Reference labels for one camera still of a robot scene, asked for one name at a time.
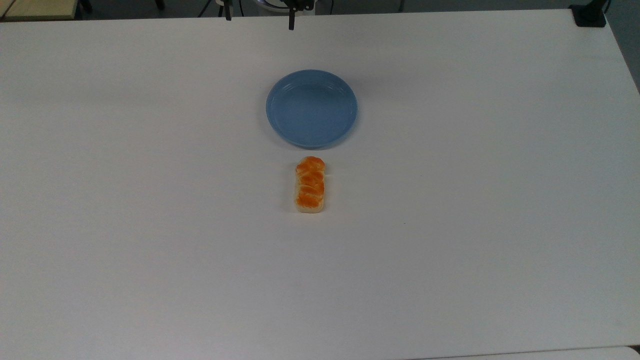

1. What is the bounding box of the braided orange bread loaf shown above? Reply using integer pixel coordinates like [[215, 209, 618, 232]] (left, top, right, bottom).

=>
[[293, 156, 327, 215]]

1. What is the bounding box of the black clamp mount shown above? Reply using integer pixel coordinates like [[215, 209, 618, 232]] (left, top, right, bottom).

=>
[[569, 0, 609, 28]]

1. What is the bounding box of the blue round plate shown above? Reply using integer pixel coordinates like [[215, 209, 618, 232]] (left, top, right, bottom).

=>
[[265, 69, 359, 149]]

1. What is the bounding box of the wooden side table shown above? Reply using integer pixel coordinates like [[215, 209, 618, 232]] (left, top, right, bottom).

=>
[[0, 0, 82, 22]]

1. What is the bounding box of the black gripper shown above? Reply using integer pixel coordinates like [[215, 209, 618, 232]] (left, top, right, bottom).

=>
[[281, 0, 315, 31]]

